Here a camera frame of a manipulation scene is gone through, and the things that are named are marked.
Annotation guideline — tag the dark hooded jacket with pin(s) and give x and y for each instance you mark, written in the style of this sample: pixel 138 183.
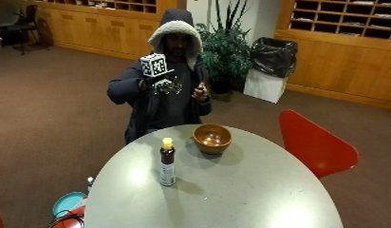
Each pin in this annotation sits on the dark hooded jacket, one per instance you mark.
pixel 162 95

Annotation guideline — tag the white marker cube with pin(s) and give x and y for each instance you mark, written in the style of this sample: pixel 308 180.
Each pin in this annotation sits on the white marker cube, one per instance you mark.
pixel 153 65

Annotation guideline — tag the green potted plant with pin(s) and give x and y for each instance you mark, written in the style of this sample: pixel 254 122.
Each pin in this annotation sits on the green potted plant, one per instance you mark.
pixel 225 53

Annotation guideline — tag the brown wooden bowl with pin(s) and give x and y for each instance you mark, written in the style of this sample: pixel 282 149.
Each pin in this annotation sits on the brown wooden bowl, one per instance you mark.
pixel 213 138

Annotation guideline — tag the white bin with black bag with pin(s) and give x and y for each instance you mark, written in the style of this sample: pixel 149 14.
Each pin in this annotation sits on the white bin with black bag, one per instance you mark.
pixel 271 69

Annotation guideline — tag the dark bottle with yellow cap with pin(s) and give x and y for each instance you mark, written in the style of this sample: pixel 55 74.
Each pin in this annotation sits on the dark bottle with yellow cap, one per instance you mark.
pixel 167 164

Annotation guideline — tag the long wooden cabinet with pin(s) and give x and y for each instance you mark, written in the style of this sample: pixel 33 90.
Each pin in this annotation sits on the long wooden cabinet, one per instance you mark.
pixel 102 25

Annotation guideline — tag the red chair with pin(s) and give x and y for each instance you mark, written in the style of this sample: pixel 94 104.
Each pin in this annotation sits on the red chair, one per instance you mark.
pixel 315 146

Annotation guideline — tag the small clear bottle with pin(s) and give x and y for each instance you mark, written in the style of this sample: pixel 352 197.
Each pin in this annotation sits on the small clear bottle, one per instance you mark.
pixel 90 184

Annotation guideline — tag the wooden pigeonhole cabinet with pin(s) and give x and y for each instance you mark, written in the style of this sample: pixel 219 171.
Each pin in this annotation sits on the wooden pigeonhole cabinet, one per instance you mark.
pixel 343 47

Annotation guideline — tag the black chair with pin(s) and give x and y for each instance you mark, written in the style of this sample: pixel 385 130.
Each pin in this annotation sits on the black chair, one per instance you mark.
pixel 27 26

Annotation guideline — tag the teal round lid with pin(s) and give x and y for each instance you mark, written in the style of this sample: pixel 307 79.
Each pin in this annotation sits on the teal round lid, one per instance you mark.
pixel 68 203

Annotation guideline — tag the red round object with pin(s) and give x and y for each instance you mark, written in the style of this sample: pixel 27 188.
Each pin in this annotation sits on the red round object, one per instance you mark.
pixel 72 218

